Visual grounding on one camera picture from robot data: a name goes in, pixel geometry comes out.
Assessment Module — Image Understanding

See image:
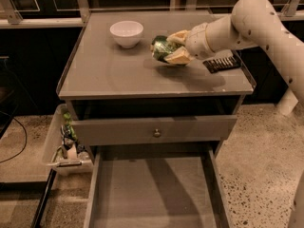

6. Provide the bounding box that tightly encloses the grey top drawer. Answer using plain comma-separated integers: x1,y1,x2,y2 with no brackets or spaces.
72,115,237,146

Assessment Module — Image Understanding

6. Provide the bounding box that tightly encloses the white horizontal rail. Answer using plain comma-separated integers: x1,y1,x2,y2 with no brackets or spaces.
0,9,304,29

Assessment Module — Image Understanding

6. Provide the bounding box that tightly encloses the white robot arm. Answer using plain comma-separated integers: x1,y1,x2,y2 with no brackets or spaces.
167,0,304,228

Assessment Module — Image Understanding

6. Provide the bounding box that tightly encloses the green yellow sponge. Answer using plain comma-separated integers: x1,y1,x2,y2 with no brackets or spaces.
150,45,155,52

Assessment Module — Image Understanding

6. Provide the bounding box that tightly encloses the grey drawer cabinet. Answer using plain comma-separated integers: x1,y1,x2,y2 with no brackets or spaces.
56,9,257,163

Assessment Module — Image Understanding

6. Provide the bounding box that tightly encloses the green bag in bin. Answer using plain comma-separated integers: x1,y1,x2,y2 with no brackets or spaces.
62,112,77,141

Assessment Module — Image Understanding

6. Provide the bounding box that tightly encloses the clear plastic storage bin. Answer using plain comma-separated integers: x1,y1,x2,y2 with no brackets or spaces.
43,104,93,176

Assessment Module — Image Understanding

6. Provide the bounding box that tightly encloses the white ceramic bowl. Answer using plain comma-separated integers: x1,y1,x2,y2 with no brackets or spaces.
109,21,143,48

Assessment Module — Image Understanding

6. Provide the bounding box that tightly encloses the brass drawer knob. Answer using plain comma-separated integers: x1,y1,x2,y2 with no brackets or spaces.
153,129,162,138

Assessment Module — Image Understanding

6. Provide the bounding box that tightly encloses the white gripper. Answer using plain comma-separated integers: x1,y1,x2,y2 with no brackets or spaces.
164,23,216,65

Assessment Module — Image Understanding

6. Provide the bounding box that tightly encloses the green soda can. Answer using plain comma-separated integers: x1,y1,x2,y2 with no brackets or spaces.
151,35,180,63

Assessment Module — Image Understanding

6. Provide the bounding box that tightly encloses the black cable on floor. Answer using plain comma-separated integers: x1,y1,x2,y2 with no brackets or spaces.
0,110,29,165

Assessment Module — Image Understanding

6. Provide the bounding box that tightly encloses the grey open middle drawer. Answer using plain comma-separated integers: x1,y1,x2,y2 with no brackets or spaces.
84,142,234,228

